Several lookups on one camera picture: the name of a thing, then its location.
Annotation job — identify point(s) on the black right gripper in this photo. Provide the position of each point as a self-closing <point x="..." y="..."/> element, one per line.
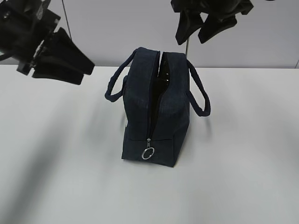
<point x="221" y="16"/>

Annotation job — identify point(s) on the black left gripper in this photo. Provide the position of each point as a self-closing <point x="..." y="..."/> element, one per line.
<point x="24" y="25"/>

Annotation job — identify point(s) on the navy blue lunch bag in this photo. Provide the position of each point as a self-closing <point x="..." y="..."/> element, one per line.
<point x="159" y="89"/>

